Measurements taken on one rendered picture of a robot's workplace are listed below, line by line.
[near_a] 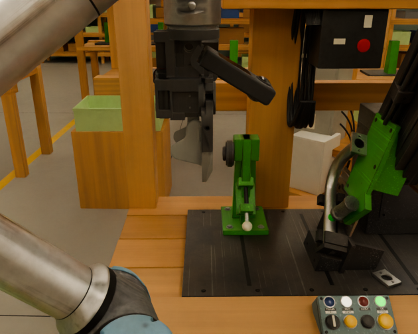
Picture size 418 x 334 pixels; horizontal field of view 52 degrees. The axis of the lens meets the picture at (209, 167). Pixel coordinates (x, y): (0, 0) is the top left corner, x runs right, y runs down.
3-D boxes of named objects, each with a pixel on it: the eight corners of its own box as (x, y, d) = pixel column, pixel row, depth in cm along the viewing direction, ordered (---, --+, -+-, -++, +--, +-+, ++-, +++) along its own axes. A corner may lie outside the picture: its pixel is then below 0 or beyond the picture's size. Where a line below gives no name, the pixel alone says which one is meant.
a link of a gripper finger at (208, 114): (200, 148, 62) (200, 87, 60) (212, 148, 62) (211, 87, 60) (200, 154, 57) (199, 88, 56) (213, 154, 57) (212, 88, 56)
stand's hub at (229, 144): (233, 171, 118) (234, 145, 115) (222, 171, 117) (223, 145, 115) (232, 161, 124) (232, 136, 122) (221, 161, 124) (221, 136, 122)
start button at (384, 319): (393, 329, 85) (395, 327, 84) (379, 329, 85) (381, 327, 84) (390, 314, 86) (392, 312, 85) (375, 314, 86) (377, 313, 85)
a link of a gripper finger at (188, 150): (172, 181, 63) (170, 118, 61) (212, 181, 63) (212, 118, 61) (170, 186, 60) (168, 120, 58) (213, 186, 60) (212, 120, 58)
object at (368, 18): (381, 69, 113) (390, 8, 108) (317, 69, 113) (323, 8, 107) (365, 61, 125) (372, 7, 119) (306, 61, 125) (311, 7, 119)
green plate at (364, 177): (391, 217, 100) (431, 134, 92) (358, 209, 99) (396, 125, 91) (373, 196, 111) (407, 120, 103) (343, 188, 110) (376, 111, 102)
